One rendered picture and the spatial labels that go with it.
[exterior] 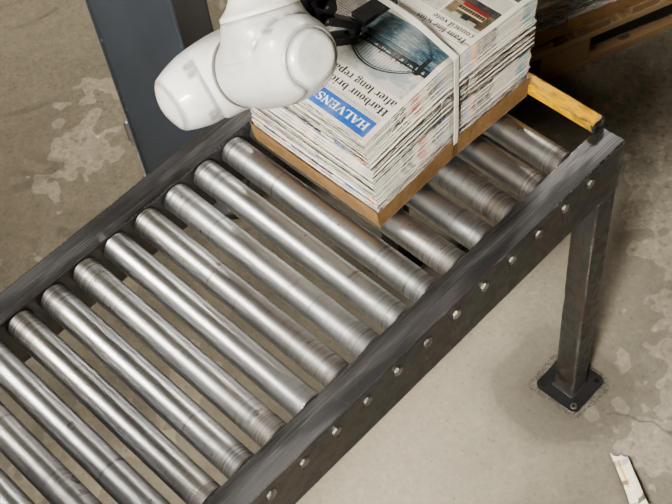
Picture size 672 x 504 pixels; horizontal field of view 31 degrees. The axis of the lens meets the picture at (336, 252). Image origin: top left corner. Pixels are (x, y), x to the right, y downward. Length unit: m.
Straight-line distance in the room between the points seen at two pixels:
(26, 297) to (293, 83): 0.69
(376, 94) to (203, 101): 0.30
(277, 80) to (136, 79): 1.27
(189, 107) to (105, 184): 1.54
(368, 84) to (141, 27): 0.89
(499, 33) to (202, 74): 0.51
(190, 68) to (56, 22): 1.97
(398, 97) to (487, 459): 1.05
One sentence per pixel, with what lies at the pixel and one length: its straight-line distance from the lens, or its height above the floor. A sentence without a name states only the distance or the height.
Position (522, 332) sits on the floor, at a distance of 2.74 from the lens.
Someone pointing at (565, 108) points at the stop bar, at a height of 0.82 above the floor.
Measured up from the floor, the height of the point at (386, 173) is 0.91.
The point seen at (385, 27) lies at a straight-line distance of 1.87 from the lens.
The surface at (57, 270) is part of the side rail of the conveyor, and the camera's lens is 1.98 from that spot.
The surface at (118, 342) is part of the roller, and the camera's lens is 1.88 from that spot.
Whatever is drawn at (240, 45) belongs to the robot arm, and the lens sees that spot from 1.49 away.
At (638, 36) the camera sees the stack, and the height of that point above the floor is 0.02.
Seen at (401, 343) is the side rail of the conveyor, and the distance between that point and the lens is 1.80.
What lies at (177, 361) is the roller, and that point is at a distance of 1.84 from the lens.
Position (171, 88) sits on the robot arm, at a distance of 1.60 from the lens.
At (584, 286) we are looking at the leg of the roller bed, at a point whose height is 0.43.
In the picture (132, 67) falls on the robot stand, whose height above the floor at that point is 0.47.
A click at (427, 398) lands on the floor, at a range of 2.66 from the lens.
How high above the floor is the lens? 2.35
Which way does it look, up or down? 55 degrees down
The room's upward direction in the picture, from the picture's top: 9 degrees counter-clockwise
